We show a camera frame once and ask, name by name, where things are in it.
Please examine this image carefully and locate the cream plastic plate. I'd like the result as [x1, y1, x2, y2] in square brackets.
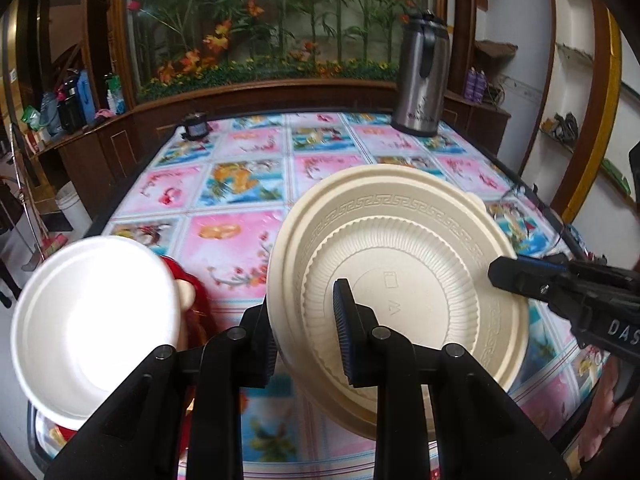
[267, 163, 531, 444]

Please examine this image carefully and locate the stainless steel thermos jug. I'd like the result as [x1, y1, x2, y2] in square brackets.
[390, 9, 451, 137]

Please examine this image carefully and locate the black cable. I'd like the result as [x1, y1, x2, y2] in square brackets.
[492, 182, 602, 262]

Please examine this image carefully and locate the person's right hand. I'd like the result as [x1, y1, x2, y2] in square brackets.
[592, 355, 640, 466]

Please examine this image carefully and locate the white bowl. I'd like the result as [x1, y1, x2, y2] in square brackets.
[10, 236, 182, 431]

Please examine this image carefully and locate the small black device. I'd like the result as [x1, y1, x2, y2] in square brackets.
[180, 112, 214, 141]

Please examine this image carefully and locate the small beige ribbed bowl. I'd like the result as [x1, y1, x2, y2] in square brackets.
[300, 214, 495, 392]

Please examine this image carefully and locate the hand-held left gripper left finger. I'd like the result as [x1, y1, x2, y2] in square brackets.
[45, 304, 279, 480]

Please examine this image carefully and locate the white plastic bucket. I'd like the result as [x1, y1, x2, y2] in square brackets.
[54, 180, 94, 235]

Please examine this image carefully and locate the red scalloped plate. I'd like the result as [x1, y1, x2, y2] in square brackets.
[159, 255, 217, 354]

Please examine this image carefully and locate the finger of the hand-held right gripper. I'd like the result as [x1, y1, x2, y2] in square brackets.
[515, 254, 576, 269]
[487, 255, 568, 312]

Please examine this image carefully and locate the fruit printed tablecloth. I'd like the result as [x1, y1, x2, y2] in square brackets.
[30, 112, 617, 480]

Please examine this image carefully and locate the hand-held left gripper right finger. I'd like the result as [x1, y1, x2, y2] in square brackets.
[332, 277, 574, 480]

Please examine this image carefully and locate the artificial flower display case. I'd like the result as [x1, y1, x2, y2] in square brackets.
[112, 0, 452, 107]

